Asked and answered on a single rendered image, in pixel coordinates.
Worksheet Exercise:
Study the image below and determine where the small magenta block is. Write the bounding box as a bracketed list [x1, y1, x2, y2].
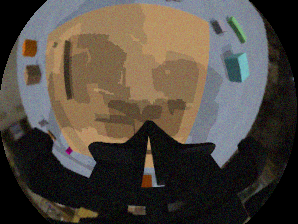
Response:
[65, 148, 73, 155]

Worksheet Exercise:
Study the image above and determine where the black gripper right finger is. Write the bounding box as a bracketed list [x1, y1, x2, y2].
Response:
[149, 121, 216, 185]

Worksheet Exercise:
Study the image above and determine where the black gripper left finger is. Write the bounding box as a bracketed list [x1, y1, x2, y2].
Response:
[88, 121, 149, 181]

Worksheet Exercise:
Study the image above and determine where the green rectangular bar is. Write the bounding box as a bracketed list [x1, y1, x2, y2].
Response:
[227, 16, 247, 44]

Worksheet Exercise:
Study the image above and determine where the teal cube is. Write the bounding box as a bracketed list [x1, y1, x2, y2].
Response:
[225, 52, 250, 83]

